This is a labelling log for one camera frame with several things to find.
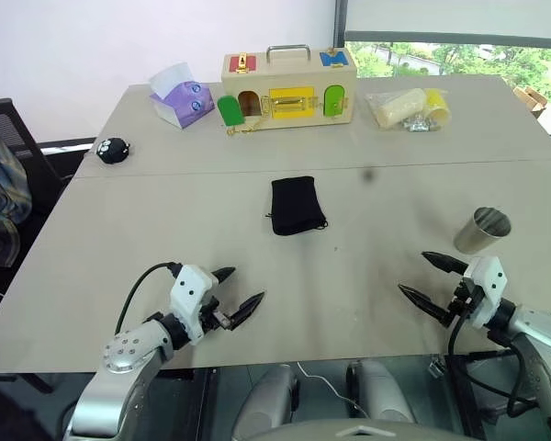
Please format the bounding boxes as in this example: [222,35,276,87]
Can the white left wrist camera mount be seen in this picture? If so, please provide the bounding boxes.
[169,265,219,346]

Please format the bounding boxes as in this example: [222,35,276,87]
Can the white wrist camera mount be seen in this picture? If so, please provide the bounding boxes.
[462,255,507,330]
[169,265,219,346]

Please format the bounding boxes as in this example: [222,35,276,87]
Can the yellow plastic cup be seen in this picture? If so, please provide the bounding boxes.
[423,88,453,126]

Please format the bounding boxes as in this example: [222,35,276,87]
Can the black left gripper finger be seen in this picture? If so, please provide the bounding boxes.
[229,290,266,332]
[210,266,237,285]

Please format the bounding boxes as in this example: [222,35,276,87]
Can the black cloth pouch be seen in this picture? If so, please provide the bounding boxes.
[262,175,329,238]

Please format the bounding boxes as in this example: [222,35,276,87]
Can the stainless steel cup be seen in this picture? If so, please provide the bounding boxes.
[454,206,512,255]

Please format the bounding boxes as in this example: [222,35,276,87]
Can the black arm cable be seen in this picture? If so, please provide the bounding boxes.
[446,313,536,418]
[114,262,181,335]

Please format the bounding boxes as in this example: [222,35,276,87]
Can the black office chair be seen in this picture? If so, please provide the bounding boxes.
[0,96,74,295]

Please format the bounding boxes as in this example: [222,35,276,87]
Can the wooden lock box toy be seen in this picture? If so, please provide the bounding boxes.
[217,43,357,138]

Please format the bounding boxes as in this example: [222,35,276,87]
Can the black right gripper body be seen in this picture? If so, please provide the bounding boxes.
[448,274,484,320]

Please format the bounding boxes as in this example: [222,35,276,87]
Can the grey robot torso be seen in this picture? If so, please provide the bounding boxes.
[250,418,481,441]

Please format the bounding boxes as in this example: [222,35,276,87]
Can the brown cardboard box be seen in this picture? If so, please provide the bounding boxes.
[512,85,548,117]

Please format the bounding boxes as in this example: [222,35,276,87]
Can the metal binder clips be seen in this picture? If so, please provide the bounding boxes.
[400,116,435,133]

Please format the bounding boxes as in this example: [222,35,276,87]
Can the person in plaid shirt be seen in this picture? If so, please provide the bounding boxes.
[0,113,33,269]

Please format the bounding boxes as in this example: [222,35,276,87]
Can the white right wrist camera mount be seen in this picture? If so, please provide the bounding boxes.
[462,255,507,330]

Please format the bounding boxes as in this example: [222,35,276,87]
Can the thin white cable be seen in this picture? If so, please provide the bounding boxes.
[295,361,374,418]

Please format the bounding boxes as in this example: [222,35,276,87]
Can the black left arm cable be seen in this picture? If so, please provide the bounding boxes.
[114,262,181,335]

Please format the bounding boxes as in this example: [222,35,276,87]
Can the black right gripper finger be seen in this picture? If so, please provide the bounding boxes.
[421,250,470,277]
[397,283,455,329]

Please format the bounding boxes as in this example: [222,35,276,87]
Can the clear plastic bag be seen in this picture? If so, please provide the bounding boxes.
[364,87,453,133]

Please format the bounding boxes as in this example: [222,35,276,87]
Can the black plush toy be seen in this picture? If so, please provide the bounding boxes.
[94,136,135,165]

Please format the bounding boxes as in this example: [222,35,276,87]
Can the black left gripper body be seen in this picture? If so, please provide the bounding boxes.
[198,292,239,336]

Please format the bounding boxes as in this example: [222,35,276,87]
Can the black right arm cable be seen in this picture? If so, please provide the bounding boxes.
[446,313,536,418]

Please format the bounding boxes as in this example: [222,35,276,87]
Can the purple tissue box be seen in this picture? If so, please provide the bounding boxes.
[147,62,215,131]

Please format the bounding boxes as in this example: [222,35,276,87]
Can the grey window blind bar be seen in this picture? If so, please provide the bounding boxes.
[343,29,551,51]

